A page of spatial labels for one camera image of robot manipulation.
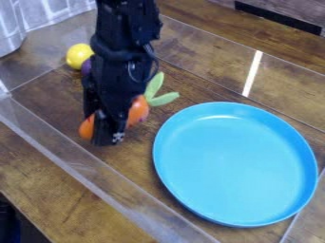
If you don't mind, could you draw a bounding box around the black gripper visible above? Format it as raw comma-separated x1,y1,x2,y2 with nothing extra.
80,37,161,147

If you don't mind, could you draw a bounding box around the yellow toy lemon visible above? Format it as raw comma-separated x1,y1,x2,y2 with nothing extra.
66,43,94,70

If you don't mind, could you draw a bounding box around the orange toy carrot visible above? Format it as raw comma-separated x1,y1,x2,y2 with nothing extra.
79,72,179,140

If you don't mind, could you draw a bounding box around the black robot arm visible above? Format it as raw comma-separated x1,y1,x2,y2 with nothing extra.
82,0,163,146

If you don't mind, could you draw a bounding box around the blue plastic plate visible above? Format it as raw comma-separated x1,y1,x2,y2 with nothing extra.
153,102,317,228

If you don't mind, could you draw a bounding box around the white grey curtain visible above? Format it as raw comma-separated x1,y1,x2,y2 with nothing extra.
0,0,95,58

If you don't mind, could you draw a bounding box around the purple toy eggplant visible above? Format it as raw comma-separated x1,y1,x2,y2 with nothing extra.
82,59,91,76

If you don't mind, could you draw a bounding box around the clear acrylic enclosure wall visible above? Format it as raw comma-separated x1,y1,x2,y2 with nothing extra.
0,0,325,243

